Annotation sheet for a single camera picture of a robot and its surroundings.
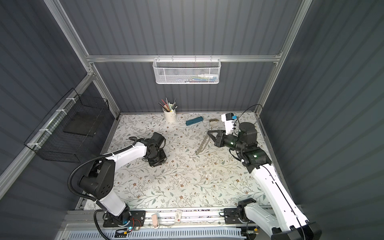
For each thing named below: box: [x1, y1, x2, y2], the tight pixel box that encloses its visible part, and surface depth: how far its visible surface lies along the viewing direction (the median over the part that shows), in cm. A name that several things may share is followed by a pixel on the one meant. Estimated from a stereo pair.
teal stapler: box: [185, 116, 204, 126], surface depth 115 cm
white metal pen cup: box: [162, 107, 177, 122], surface depth 111 cm
